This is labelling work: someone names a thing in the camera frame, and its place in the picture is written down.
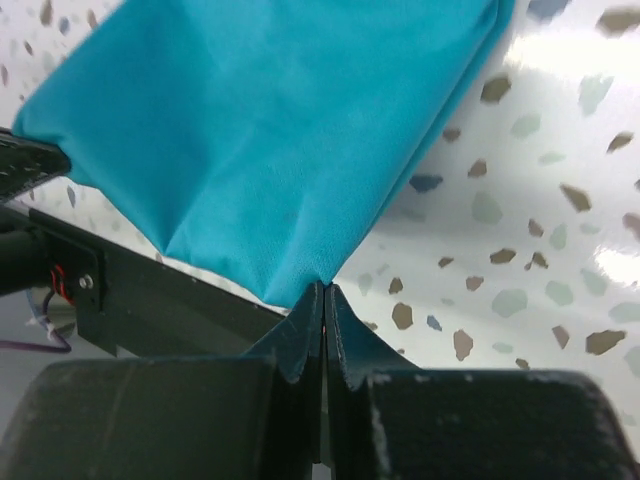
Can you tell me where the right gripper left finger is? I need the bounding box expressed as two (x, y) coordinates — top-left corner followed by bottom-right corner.
(1, 283), (324, 479)

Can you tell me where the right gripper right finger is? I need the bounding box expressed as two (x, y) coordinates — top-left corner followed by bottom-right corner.
(324, 286), (639, 479)

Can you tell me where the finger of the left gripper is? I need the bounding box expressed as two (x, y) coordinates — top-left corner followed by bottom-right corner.
(0, 128), (71, 203)

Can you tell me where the teal t shirt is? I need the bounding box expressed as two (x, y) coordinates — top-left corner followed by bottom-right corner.
(13, 1), (514, 308)

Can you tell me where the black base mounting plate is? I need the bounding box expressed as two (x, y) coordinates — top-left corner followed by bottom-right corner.
(29, 210), (284, 356)

